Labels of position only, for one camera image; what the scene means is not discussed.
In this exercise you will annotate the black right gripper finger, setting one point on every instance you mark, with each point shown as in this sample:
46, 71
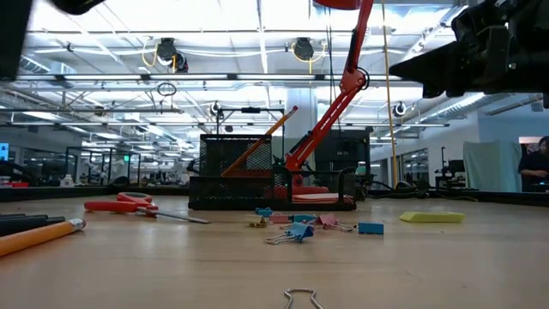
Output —
459, 66
434, 92

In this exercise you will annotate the yellow rectangular eraser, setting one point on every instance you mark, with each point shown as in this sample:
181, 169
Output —
431, 217

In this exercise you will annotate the blue eraser block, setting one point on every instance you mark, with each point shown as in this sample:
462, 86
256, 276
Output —
371, 228

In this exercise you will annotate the pink sticky note pad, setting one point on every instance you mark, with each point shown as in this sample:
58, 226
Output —
317, 198

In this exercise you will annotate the pink binder clip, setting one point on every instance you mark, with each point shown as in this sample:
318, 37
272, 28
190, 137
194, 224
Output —
328, 220
279, 218

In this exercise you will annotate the blue binder clip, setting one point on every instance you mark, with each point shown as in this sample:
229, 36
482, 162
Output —
263, 211
303, 218
298, 232

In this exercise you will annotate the black mesh desk organizer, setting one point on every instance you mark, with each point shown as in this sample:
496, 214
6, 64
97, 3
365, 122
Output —
231, 193

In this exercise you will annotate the black ballpoint pen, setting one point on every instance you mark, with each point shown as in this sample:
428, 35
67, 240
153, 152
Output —
25, 226
13, 215

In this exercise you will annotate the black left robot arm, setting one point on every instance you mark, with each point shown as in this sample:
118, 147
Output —
13, 34

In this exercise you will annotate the black computer monitor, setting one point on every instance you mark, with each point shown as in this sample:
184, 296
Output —
456, 166

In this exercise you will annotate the pale green fabric screen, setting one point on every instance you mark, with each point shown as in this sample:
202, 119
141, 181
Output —
493, 167

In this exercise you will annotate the person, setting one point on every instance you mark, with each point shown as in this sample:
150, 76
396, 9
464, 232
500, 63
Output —
534, 167

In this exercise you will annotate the red desk lamp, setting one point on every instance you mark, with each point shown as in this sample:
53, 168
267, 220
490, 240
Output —
326, 122

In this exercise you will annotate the white plastic bottle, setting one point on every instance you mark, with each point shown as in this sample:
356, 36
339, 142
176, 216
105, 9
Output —
66, 181

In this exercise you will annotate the red box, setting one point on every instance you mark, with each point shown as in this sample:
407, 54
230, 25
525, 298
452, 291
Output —
15, 184

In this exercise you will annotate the blue lit monitor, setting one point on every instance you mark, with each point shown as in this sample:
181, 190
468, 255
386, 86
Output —
3, 151

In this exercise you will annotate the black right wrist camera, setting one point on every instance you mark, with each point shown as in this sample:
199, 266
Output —
480, 21

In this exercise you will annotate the black background gantry frame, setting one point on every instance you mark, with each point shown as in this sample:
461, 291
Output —
251, 110

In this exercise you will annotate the black background workstation frame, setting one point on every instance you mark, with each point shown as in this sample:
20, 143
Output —
112, 163

